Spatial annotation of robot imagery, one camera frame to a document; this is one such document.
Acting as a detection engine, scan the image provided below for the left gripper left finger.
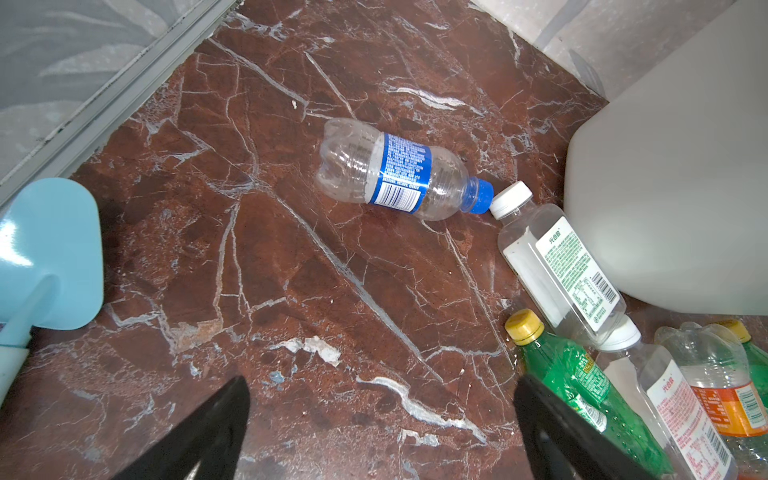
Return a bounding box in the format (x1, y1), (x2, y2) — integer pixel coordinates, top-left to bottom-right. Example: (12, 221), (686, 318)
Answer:
(115, 376), (251, 479)

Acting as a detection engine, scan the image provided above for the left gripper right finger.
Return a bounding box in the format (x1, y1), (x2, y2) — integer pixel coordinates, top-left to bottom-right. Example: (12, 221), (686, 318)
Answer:
(513, 374), (652, 480)

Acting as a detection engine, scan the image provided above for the small bottle blue label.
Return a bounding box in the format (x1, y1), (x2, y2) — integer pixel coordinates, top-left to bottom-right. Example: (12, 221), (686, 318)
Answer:
(315, 118), (494, 221)

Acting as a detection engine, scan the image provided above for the white trash bin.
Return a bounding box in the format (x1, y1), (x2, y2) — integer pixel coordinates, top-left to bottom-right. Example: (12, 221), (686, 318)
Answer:
(564, 1), (767, 316)

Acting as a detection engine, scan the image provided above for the green bottle middle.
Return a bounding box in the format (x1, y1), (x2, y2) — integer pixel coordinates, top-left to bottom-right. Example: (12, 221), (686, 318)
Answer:
(505, 309), (674, 479)

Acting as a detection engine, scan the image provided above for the clear bottle pink label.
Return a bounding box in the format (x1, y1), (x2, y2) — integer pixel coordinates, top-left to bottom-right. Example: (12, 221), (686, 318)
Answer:
(596, 315), (738, 480)

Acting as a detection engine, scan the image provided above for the clear bottle green label upper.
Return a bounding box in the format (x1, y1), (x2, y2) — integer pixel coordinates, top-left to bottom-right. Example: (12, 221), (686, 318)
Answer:
(490, 181), (626, 347)

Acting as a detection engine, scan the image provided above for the clear bottle orange label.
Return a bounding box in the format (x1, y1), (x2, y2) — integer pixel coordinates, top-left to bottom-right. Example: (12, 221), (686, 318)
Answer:
(654, 322), (767, 479)

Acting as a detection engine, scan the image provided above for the green bottle yellow cap right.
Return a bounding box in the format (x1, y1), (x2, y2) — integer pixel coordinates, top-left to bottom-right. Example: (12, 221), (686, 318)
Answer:
(719, 319), (768, 406)

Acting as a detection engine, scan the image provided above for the light blue spatula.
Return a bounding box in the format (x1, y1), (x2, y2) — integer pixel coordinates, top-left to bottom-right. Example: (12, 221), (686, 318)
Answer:
(1, 178), (104, 397)

